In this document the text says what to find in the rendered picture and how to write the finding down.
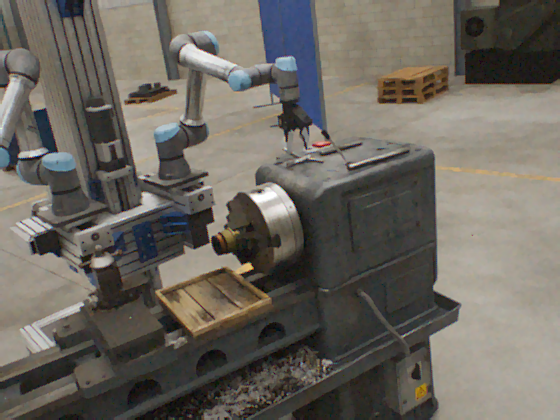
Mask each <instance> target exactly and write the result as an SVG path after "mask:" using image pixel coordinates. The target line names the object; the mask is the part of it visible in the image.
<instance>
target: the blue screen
mask: <svg viewBox="0 0 560 420"><path fill-rule="evenodd" d="M258 4H259V18H260V25H261V33H262V39H263V47H264V54H265V61H266V64H275V63H276V60H277V58H280V57H288V56H292V57H294V58H295V59H296V68H297V70H296V73H297V81H298V88H299V102H297V103H296V104H298V105H299V106H300V107H301V108H302V109H304V110H305V111H306V112H307V114H308V115H309V116H310V117H311V118H312V119H313V120H314V121H313V124H314V125H315V126H316V127H318V128H319V129H321V130H322V129H325V130H326V131H327V132H328V129H327V120H326V109H325V100H324V91H323V80H322V71H321V60H320V51H319V41H318V31H317V21H316V11H315V0H258ZM269 90H270V97H271V104H266V105H259V106H254V107H253V109H255V108H260V107H266V106H273V105H278V104H281V103H279V102H277V103H274V97H273V94H274V95H276V96H277V98H279V99H280V94H279V88H278V84H269Z"/></svg>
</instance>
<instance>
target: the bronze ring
mask: <svg viewBox="0 0 560 420"><path fill-rule="evenodd" d="M239 235H240V234H239V232H238V230H233V231H232V230H231V229H230V228H225V230H223V231H220V232H218V234H216V235H214V236H212V237H211V243H212V247H213V249H214V251H215V253H216V254H217V255H218V256H221V255H224V254H225V255H227V254H230V253H237V251H238V241H237V239H236V237H237V236H239Z"/></svg>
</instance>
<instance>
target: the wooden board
mask: <svg viewBox="0 0 560 420"><path fill-rule="evenodd" d="M221 267H222V268H221ZM221 267H219V268H217V270H216V269H214V270H211V271H210V272H209V271H208V272H209V273H208V272H205V273H203V274H200V275H198V276H196V277H193V278H190V279H185V280H182V281H181V282H178V283H176V285H175V284H173V285H170V286H167V287H165V288H162V289H160V290H157V291H155V295H156V299H157V301H158V302H159V303H160V304H161V306H162V307H163V309H164V310H165V311H166V312H167V313H168V315H169V316H171V317H172V318H173V319H174V320H175V321H176V322H177V324H178V325H179V326H180V327H181V328H182V330H183V332H184V333H185V334H187V335H188V336H189V337H190V338H191V339H192V340H193V342H196V341H198V340H201V339H202V338H204V337H207V336H209V335H213V334H216V333H218V332H220V331H221V329H222V330H224V329H226V328H229V327H231V326H233V325H236V324H238V323H239V322H242V321H244V320H246V319H248V318H250V317H255V316H257V315H258V314H261V313H263V312H265V311H268V310H270V309H272V308H273V304H272V299H271V298H269V297H268V296H267V295H266V294H264V293H263V292H261V291H260V290H259V289H257V287H256V286H254V285H253V284H251V283H250V282H249V281H247V280H246V279H243V278H242V277H241V276H240V275H238V273H236V272H235V271H234V270H232V269H230V268H229V267H228V266H227V265H224V266H221ZM217 274H218V275H219V276H220V275H221V274H225V275H226V274H227V275H229V277H228V276H227V275H226V276H227V277H228V278H227V277H226V276H225V275H222V276H220V277H221V278H219V277H218V278H214V279H213V277H216V276H218V275H217ZM215 275H216V276H215ZM224 276H225V277H224ZM209 277H212V279H213V280H212V279H209V280H208V278H209ZM223 277H224V279H222V278H223ZM225 278H226V279H227V280H225ZM229 278H231V279H233V280H231V279H229ZM205 279H206V281H205ZM199 280H201V281H199ZM215 280H217V281H215ZM219 280H220V281H219ZM222 280H223V281H222ZM236 280H237V281H238V282H237V281H236ZM214 281H215V282H214ZM225 281H227V282H225ZM233 281H234V282H235V281H236V283H237V284H236V283H234V282H233ZM203 282H204V283H203ZM216 282H217V283H216ZM222 282H223V284H224V285H223V284H222ZM193 283H194V284H193ZM196 283H198V284H196ZM214 283H215V284H216V285H217V286H219V288H216V289H215V287H217V286H215V285H214ZM218 283H220V284H222V285H219V284H218ZM225 283H226V284H228V285H225ZM233 283H234V284H233ZM188 284H189V285H190V286H189V285H188ZM211 284H213V285H211ZM231 284H232V285H231ZM238 284H240V285H238ZM198 285H199V286H198ZM188 286H189V287H188ZM191 286H192V287H191ZM209 286H211V287H209ZM224 286H225V287H224ZM228 286H232V287H228ZM241 286H242V287H243V288H245V289H241V288H242V287H241ZM183 287H184V288H185V289H182V288H183ZM207 287H208V288H207ZM223 288H224V289H226V288H227V289H226V290H222V289H223ZM230 288H232V289H230ZM234 288H235V289H234ZM179 289H181V290H179ZM237 289H239V290H240V293H241V294H240V293H239V290H237ZM175 290H176V291H175ZM229 290H230V291H229ZM243 290H244V292H243ZM231 291H232V292H231ZM235 291H236V293H234V292H235ZM249 291H250V292H249ZM248 292H249V293H248ZM168 293H170V294H169V295H168ZM175 293H176V294H175ZM213 293H214V294H213ZM231 293H233V294H231ZM250 293H251V295H249V294H250ZM252 293H253V294H254V296H253V294H252ZM165 294H166V297H167V298H165V297H164V296H163V295H165ZM229 294H230V295H229ZM236 294H238V295H236ZM243 294H244V296H243ZM178 295H179V296H178ZM180 295H181V296H180ZM190 295H191V296H190ZM231 295H234V296H231ZM247 295H248V296H247ZM255 295H256V296H255ZM189 296H190V297H189ZM238 296H240V297H238ZM252 296H253V297H252ZM233 297H234V298H233ZM242 297H245V298H246V299H240V300H238V298H242ZM248 297H250V298H249V299H248ZM168 298H170V299H168ZM171 298H173V299H171ZM178 298H179V299H178ZM252 298H253V299H252ZM258 298H259V301H257V300H258ZM233 299H236V300H233ZM254 299H256V301H257V302H256V301H254ZM247 300H248V301H247ZM251 300H252V301H254V302H252V301H251ZM174 301H177V302H174ZM233 301H235V302H233ZM165 302H166V303H167V304H166V303H165ZM169 302H171V304H170V303H169ZM237 303H238V304H237ZM243 303H244V304H243ZM253 303H254V304H253ZM172 304H173V305H172ZM240 304H241V307H243V308H241V307H240ZM236 305H237V306H236ZM238 307H239V308H238ZM226 308H227V309H226ZM229 308H231V309H229ZM209 309H211V310H209ZM217 309H218V310H217ZM214 310H215V311H214ZM232 312H233V313H232ZM207 313H208V315H206V314H207ZM214 313H215V314H214ZM217 313H218V314H219V315H218V314H217ZM200 314H201V315H203V316H201V315H200ZM204 314H205V315H204ZM210 314H212V316H211V315H210ZM216 314H217V315H216ZM196 316H197V317H196ZM200 316H201V317H200ZM207 316H208V317H207ZM213 316H215V318H214V317H213ZM182 317H183V318H182ZM202 317H204V318H202ZM205 317H207V318H205ZM209 317H211V318H214V319H211V318H209ZM216 317H217V318H216ZM192 318H194V319H192ZM220 318H221V319H220ZM185 319H186V320H185ZM197 319H198V320H197ZM205 319H206V320H205ZM209 319H211V320H209ZM208 320H209V321H208ZM214 320H215V321H214ZM188 321H189V322H188ZM194 322H196V323H197V324H196V323H195V324H194ZM188 323H189V324H188ZM207 323H209V324H207ZM191 324H192V325H191ZM200 324H201V325H200ZM189 325H190V326H189ZM192 326H193V327H192ZM194 327H195V328H194ZM192 331H193V332H192Z"/></svg>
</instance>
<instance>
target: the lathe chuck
mask: <svg viewBox="0 0 560 420"><path fill-rule="evenodd" d="M257 190H263V191H264V193H263V194H257V193H256V191H257ZM237 195H238V200H239V202H240V203H241V206H242V208H243V210H244V213H245V215H246V217H247V220H248V221H249V222H252V224H251V225H247V226H246V227H245V228H241V229H239V230H238V232H239V234H240V235H242V234H245V233H248V232H251V231H253V230H256V231H257V232H259V233H262V234H264V235H266V236H269V237H271V238H273V237H275V235H276V234H277V235H278V238H279V243H280V245H279V247H276V246H275V247H271V246H270V247H268V248H265V249H262V250H258V249H257V248H255V247H254V248H253V250H252V259H251V266H252V267H253V268H254V269H255V270H257V272H259V273H261V274H269V273H271V272H274V271H276V270H278V269H280V268H283V267H285V266H288V265H290V264H291V263H292V261H293V260H294V258H295V254H296V237H295V231H294V227H293V224H292V221H291V219H290V216H289V214H288V211H287V209H286V207H285V205H284V204H283V203H282V201H281V200H280V198H279V197H278V196H277V193H276V192H275V191H274V190H272V189H271V188H270V187H268V186H266V185H257V186H255V187H252V188H248V189H245V190H242V191H239V192H237ZM283 262H286V263H285V264H284V265H283V266H281V267H278V266H279V265H280V264H281V263H283Z"/></svg>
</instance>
